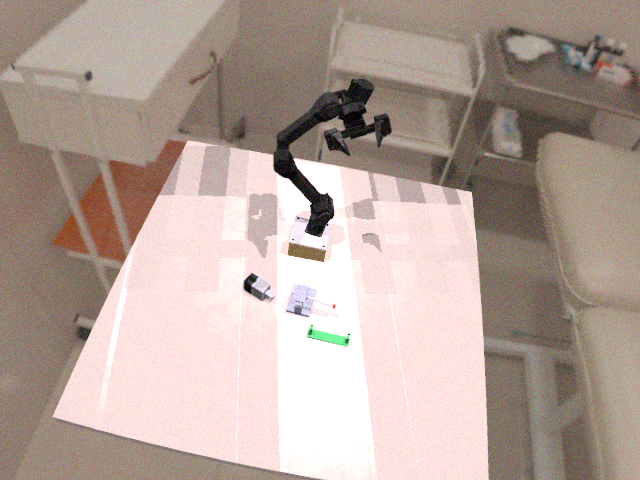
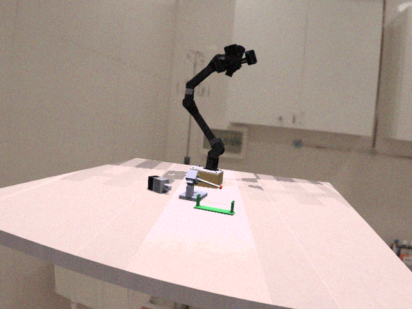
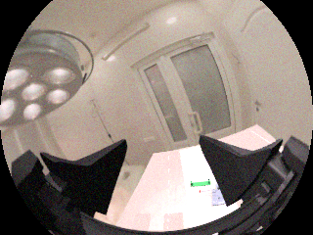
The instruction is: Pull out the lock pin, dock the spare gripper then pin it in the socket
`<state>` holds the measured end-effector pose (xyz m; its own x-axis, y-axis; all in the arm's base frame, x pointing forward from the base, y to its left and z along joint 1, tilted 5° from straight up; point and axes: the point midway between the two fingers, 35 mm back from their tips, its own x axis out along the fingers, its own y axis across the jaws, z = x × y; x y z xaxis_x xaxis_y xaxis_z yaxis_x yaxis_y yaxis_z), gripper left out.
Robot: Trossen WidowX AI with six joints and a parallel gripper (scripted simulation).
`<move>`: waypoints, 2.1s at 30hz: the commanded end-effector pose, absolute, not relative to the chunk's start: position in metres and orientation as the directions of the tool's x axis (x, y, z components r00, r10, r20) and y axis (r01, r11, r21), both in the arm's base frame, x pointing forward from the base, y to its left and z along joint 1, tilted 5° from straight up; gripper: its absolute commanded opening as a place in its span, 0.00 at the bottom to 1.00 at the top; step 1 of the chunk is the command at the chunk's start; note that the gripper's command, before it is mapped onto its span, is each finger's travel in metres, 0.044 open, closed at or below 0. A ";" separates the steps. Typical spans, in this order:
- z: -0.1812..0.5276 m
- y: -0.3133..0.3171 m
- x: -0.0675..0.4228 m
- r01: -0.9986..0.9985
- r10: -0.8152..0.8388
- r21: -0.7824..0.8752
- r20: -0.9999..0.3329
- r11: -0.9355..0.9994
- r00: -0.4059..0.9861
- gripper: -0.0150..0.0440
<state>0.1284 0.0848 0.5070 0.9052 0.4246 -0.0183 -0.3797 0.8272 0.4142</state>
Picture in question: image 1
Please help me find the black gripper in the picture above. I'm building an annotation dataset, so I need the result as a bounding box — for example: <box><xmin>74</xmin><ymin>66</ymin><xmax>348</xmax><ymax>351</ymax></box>
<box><xmin>324</xmin><ymin>114</ymin><xmax>392</xmax><ymax>156</ymax></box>

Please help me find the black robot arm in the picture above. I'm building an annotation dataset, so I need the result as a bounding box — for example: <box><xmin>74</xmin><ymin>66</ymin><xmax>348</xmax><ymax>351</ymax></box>
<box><xmin>273</xmin><ymin>79</ymin><xmax>374</xmax><ymax>237</ymax></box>

